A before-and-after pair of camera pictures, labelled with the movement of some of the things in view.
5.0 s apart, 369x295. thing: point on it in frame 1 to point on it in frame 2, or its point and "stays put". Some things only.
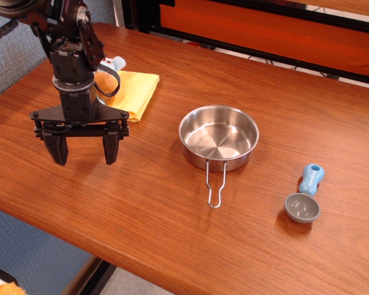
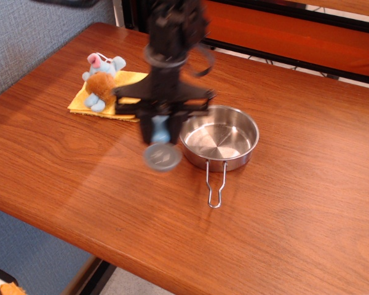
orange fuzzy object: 10,289 stays put
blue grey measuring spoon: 304,207 to 163,155
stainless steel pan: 218,137 stays put
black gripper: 79,115 to 161,94
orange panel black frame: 338,38 stays put
